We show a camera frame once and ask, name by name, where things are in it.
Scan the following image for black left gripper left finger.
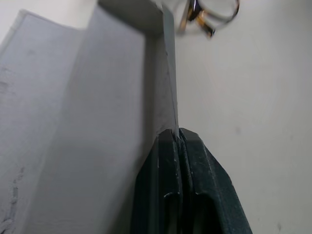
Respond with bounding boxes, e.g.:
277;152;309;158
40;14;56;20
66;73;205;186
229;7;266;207
131;129;183;234

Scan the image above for tortoiseshell eyeglasses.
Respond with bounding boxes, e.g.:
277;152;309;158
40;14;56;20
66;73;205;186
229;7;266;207
175;0;241;39

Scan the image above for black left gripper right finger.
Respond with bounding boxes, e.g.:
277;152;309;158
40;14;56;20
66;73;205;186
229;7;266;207
179;127;253;234

